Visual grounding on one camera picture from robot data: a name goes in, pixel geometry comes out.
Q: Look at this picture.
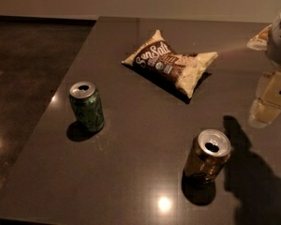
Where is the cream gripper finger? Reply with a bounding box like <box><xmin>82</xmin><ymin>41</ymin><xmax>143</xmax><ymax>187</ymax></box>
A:
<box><xmin>248</xmin><ymin>70</ymin><xmax>281</xmax><ymax>128</ymax></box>
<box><xmin>246</xmin><ymin>25</ymin><xmax>272</xmax><ymax>51</ymax></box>

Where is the orange soda can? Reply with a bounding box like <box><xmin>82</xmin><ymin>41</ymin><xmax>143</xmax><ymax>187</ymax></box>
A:
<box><xmin>184</xmin><ymin>129</ymin><xmax>231</xmax><ymax>188</ymax></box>

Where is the green soda can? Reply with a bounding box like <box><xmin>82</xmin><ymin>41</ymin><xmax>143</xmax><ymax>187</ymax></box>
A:
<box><xmin>69</xmin><ymin>82</ymin><xmax>104</xmax><ymax>133</ymax></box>

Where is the sea salt chip bag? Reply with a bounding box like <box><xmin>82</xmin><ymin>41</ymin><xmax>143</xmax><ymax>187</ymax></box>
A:
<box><xmin>122</xmin><ymin>30</ymin><xmax>218</xmax><ymax>98</ymax></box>

